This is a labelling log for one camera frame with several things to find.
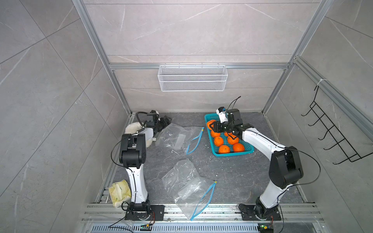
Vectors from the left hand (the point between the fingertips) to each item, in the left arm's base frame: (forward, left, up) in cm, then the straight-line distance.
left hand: (169, 118), depth 104 cm
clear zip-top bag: (-13, -7, -9) cm, 17 cm away
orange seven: (-12, -26, +9) cm, 30 cm away
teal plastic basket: (-17, -39, -10) cm, 44 cm away
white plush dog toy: (-17, +19, +11) cm, 28 cm away
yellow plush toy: (-48, +25, -5) cm, 54 cm away
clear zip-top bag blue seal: (-50, -14, -5) cm, 52 cm away
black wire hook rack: (-44, -81, +24) cm, 95 cm away
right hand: (-13, -30, +7) cm, 33 cm away
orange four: (-18, -33, -4) cm, 38 cm away
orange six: (-19, -43, -4) cm, 47 cm away
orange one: (-24, -45, -3) cm, 51 cm away
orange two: (-25, -36, -3) cm, 44 cm away
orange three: (-12, -32, -5) cm, 34 cm away
